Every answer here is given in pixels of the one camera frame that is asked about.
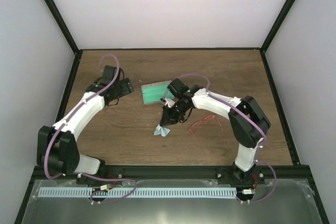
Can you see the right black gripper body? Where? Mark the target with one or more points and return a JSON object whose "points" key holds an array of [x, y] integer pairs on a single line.
{"points": [[179, 110]]}

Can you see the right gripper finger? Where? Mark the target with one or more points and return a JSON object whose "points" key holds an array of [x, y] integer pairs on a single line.
{"points": [[175, 117], [165, 119]]}

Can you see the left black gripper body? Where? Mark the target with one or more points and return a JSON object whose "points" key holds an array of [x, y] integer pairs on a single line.
{"points": [[127, 88]]}

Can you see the light blue cleaning cloth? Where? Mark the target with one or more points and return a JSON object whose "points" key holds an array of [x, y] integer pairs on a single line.
{"points": [[162, 131]]}

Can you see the green glasses case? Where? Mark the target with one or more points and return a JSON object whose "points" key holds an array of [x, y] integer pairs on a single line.
{"points": [[153, 92]]}

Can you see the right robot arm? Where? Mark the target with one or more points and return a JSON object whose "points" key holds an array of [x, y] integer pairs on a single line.
{"points": [[249, 123]]}

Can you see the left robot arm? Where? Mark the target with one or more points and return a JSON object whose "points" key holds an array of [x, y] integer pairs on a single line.
{"points": [[57, 147]]}

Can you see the red transparent sunglasses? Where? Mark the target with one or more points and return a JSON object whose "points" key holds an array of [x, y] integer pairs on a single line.
{"points": [[206, 128]]}

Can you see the metal sheet panel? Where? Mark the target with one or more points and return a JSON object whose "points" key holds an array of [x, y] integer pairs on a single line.
{"points": [[283, 201]]}

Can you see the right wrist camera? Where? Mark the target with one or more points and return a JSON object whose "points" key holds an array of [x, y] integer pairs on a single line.
{"points": [[177, 88]]}

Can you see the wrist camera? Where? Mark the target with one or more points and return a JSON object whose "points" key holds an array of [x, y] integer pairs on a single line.
{"points": [[177, 88], [109, 73]]}

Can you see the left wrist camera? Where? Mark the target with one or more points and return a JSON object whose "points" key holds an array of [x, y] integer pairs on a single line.
{"points": [[109, 73]]}

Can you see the black aluminium front rail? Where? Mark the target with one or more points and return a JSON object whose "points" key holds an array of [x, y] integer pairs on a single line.
{"points": [[138, 172]]}

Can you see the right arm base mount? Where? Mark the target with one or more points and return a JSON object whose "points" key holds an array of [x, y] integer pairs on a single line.
{"points": [[240, 174]]}

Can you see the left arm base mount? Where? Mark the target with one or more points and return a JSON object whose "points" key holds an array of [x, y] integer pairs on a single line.
{"points": [[97, 174]]}

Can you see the light blue slotted cable duct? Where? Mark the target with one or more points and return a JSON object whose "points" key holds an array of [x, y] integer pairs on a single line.
{"points": [[67, 192]]}

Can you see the black left frame post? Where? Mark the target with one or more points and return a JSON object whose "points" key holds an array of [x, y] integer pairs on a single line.
{"points": [[62, 25]]}

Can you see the black frame post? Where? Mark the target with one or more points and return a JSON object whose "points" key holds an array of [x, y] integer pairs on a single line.
{"points": [[62, 25], [288, 4]]}

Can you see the black right frame post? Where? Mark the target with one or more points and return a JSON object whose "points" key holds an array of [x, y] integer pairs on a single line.
{"points": [[288, 4]]}

